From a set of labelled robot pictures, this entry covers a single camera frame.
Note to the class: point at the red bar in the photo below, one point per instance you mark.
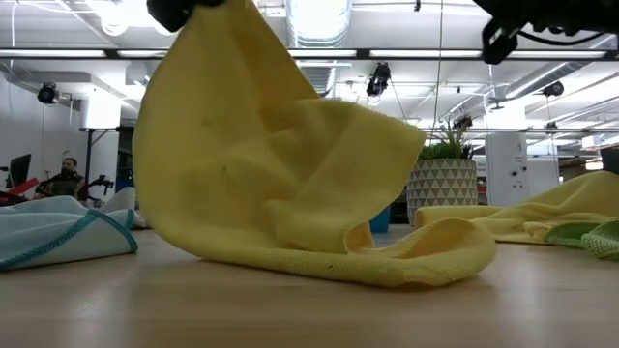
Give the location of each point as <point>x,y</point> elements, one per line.
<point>24,186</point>

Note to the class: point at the light blue microfiber towel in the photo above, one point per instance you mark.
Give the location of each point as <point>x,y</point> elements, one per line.
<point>48,227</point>

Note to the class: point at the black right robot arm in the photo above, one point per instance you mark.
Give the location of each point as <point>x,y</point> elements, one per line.
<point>590,14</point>

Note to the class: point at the black background robot arm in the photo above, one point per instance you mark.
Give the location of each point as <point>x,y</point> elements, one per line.
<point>99,182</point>

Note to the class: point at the yellow microfiber towel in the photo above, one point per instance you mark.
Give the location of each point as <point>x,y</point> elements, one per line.
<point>242,169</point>
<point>556,203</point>

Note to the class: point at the succulent in patterned pot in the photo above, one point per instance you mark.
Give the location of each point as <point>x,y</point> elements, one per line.
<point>442,188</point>

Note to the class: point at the green microfiber towel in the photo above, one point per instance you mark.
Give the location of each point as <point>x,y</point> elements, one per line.
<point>599,241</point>

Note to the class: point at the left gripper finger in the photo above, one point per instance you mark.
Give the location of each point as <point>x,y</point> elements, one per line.
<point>169,12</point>

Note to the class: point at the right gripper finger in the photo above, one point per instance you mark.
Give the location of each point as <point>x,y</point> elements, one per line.
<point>498,46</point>

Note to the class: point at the black ceiling spotlight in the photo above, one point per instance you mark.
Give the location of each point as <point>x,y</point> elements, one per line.
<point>47,93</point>
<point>378,77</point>
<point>553,89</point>
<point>463,122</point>

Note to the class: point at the black metal rack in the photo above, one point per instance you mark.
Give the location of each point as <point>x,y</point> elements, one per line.
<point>89,154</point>

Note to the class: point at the person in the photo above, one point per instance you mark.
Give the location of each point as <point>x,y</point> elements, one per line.
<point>65,183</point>

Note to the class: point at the black computer monitor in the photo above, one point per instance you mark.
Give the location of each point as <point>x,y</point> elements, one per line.
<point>20,169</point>

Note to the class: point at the teal plastic bin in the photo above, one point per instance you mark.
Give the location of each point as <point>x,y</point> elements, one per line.
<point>380,222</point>

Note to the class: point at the white column with switches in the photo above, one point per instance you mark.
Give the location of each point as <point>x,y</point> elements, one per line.
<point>505,169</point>

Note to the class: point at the black overhead light rail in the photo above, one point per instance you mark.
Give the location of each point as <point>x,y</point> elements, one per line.
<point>362,53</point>

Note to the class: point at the silver ventilation duct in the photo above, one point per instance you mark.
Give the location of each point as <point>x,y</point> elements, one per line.
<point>316,24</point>

